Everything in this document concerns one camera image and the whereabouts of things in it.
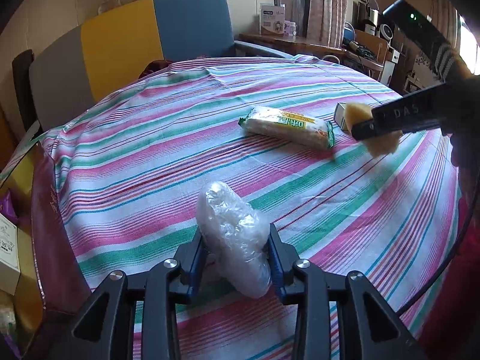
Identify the large yellow sponge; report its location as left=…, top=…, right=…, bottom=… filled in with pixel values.
left=343, top=102, right=403, bottom=158

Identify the large white cardboard box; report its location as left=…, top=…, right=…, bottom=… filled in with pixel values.
left=0, top=214, right=20, bottom=295

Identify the small green white box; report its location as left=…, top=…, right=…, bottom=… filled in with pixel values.
left=334, top=102, right=355, bottom=133

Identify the striped bed sheet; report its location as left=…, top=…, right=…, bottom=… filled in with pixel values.
left=41, top=57, right=465, bottom=309

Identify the Weidan cracker pack far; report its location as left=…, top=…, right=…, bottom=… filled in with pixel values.
left=238, top=106, right=335, bottom=150

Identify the wooden side table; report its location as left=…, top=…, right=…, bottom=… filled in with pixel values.
left=238, top=33, right=345, bottom=59

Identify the striped curtain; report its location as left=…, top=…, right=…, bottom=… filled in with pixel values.
left=304, top=0, right=348, bottom=48

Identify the white product box on table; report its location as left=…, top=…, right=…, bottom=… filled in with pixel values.
left=259, top=3, right=285, bottom=36

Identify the dark red garment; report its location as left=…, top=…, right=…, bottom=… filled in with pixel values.
left=138, top=59, right=173, bottom=79

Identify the grey yellow blue armchair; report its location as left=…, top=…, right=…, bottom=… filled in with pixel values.
left=12, top=0, right=286, bottom=131

